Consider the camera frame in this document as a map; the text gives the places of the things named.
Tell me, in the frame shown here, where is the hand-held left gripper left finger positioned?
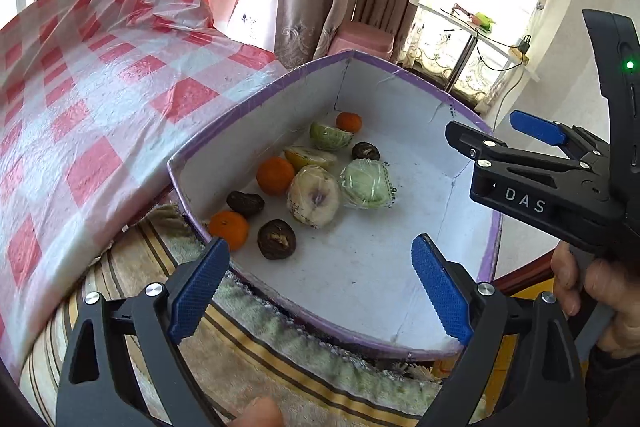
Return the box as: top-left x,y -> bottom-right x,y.
56,237 -> 231,427

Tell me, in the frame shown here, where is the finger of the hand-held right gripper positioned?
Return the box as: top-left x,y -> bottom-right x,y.
445,121 -> 611,172
510,110 -> 609,152

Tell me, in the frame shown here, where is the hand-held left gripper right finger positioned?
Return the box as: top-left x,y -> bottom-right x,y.
411,234 -> 588,427

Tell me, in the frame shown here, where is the white box with purple rim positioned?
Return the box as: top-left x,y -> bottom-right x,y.
166,49 -> 503,363

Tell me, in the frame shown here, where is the green cabbage half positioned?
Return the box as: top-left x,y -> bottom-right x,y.
340,158 -> 396,210

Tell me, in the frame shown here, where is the green fruit wedge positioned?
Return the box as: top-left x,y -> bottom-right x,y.
309,121 -> 354,152

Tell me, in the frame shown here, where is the pale cabbage half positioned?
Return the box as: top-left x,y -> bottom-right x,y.
286,165 -> 342,229

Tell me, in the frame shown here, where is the yellow-green fruit wedge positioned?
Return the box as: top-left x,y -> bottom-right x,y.
284,146 -> 339,172

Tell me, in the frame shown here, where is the person's right hand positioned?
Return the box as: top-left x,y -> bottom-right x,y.
550,239 -> 640,358

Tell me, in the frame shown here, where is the person's left hand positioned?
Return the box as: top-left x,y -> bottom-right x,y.
235,396 -> 285,427

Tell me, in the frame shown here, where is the striped fringed towel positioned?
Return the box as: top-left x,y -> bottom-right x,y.
20,204 -> 501,427

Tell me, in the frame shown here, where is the white side table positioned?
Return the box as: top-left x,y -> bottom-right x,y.
409,0 -> 542,94

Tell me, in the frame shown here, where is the pink plastic stool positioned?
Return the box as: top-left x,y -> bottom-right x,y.
327,21 -> 395,62

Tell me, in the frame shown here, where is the red checkered plastic tablecloth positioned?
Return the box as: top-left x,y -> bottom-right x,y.
0,0 -> 293,388

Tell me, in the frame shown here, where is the black cable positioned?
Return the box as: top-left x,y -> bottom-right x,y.
475,27 -> 522,72

